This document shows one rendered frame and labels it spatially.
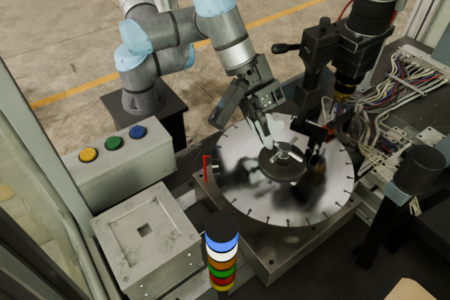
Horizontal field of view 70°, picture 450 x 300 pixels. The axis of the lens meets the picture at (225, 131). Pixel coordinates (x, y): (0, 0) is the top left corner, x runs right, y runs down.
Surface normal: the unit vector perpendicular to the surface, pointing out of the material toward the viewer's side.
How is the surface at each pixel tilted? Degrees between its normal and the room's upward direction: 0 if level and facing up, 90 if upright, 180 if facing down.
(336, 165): 0
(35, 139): 90
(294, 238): 0
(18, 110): 90
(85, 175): 0
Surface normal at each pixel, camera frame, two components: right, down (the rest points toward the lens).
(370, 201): -0.81, 0.42
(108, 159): 0.00, -0.69
